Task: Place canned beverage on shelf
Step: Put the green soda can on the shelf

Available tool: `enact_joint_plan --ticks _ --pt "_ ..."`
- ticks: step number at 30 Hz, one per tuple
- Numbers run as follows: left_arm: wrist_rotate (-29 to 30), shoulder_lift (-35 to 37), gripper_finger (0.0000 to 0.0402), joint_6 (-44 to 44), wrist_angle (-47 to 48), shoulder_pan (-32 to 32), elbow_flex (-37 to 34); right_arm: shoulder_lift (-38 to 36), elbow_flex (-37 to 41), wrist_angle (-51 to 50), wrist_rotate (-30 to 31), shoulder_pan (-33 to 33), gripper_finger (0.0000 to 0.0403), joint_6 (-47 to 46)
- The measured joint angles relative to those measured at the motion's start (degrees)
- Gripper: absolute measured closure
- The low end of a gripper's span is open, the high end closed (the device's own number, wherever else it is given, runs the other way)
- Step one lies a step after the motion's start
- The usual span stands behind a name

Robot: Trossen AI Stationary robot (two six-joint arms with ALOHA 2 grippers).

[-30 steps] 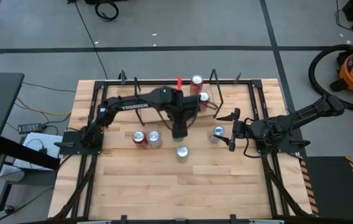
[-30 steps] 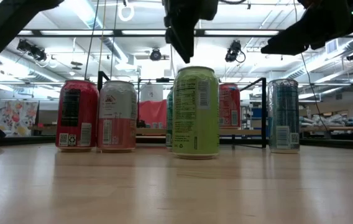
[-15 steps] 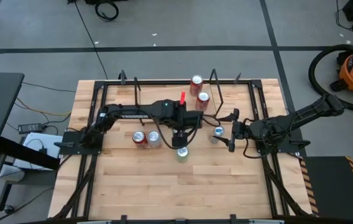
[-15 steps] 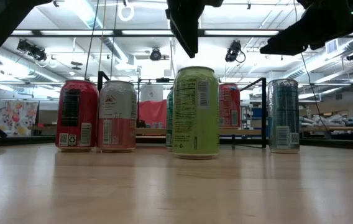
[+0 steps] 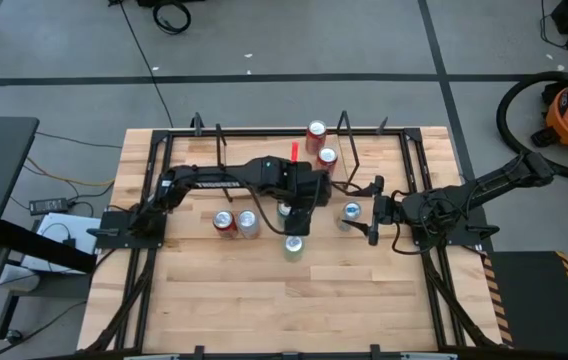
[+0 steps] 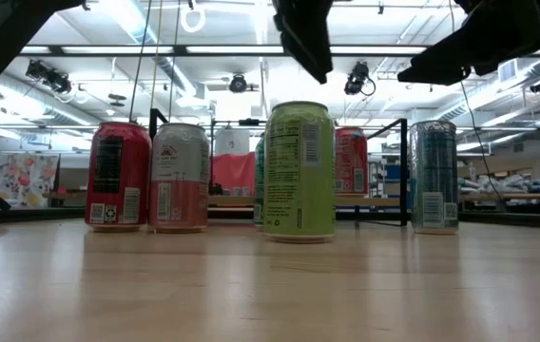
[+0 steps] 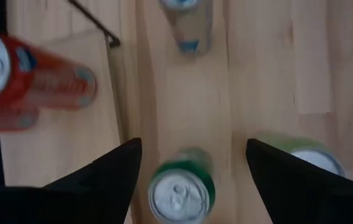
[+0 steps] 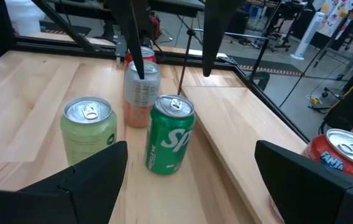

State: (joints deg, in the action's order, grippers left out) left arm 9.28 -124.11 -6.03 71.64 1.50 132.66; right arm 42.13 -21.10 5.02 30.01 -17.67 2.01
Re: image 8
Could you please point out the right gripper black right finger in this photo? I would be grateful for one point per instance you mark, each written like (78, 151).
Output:
(313, 193)

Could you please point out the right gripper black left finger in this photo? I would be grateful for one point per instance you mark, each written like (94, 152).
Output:
(55, 199)

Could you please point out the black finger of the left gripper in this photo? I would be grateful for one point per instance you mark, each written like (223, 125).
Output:
(217, 25)
(133, 21)

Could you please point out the red can black label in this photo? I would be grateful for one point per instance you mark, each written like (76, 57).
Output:
(149, 53)

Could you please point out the red Fanta can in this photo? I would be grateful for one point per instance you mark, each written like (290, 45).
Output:
(335, 155)

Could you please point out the lime green can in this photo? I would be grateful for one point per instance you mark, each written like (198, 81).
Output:
(86, 137)

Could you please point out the green Sprite can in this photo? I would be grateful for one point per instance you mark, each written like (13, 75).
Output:
(168, 140)

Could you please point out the black desk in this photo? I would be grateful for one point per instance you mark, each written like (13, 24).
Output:
(176, 7)

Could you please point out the black rolling chair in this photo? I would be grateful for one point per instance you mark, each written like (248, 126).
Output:
(280, 18)

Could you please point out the white tower fan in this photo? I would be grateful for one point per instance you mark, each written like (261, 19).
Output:
(308, 34)

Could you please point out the white bag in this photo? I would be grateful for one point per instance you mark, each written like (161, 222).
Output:
(24, 15)

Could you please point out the colourful poster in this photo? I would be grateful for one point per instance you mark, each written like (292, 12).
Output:
(341, 15)

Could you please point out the black aluminium table frame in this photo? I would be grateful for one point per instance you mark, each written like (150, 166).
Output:
(55, 46)

